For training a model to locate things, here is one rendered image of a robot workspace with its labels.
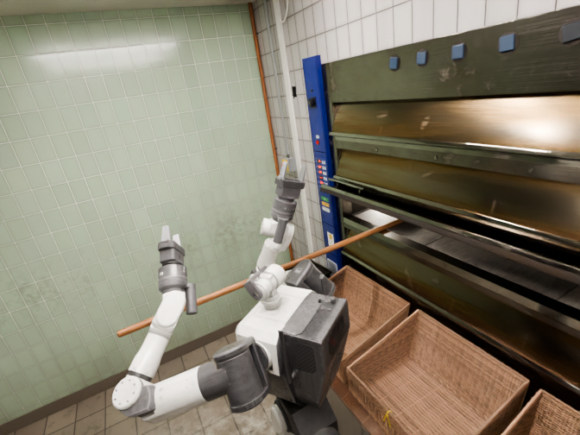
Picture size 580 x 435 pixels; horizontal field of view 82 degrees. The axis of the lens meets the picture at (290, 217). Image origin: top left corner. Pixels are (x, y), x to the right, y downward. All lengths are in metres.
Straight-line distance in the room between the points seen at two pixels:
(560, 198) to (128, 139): 2.36
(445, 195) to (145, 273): 2.18
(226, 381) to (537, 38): 1.27
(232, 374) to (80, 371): 2.39
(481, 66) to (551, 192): 0.47
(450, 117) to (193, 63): 1.81
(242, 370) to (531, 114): 1.13
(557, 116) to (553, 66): 0.14
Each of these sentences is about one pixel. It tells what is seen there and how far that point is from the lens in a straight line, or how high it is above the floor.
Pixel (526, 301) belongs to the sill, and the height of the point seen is 1.16.
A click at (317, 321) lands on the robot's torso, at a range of 0.99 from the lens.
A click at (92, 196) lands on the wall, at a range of 2.65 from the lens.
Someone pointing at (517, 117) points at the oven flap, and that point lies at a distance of 1.34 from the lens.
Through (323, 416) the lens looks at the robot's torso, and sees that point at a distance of 1.23.
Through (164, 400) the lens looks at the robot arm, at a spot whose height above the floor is 1.35.
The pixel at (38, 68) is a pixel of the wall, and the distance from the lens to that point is 2.62.
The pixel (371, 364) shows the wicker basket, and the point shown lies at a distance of 1.87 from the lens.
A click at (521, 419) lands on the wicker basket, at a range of 1.63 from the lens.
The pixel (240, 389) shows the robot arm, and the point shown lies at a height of 1.36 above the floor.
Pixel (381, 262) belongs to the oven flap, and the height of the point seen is 1.00.
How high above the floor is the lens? 2.02
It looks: 21 degrees down
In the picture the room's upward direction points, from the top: 9 degrees counter-clockwise
